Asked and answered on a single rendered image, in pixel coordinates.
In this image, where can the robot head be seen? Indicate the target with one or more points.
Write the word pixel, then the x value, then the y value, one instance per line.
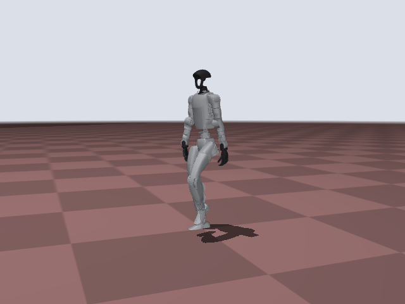
pixel 201 74

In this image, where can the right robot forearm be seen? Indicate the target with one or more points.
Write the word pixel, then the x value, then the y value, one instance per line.
pixel 186 134

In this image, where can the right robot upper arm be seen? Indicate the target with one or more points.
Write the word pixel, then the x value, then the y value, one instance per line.
pixel 190 119

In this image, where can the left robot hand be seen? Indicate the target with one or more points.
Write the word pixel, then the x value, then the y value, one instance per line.
pixel 224 155

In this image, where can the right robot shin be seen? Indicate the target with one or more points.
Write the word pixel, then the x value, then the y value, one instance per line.
pixel 197 209

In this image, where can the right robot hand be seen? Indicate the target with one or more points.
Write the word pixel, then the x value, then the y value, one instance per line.
pixel 185 151

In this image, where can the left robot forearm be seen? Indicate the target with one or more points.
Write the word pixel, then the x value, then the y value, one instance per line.
pixel 221 134

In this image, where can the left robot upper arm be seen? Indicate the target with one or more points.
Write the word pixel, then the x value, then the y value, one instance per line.
pixel 214 101

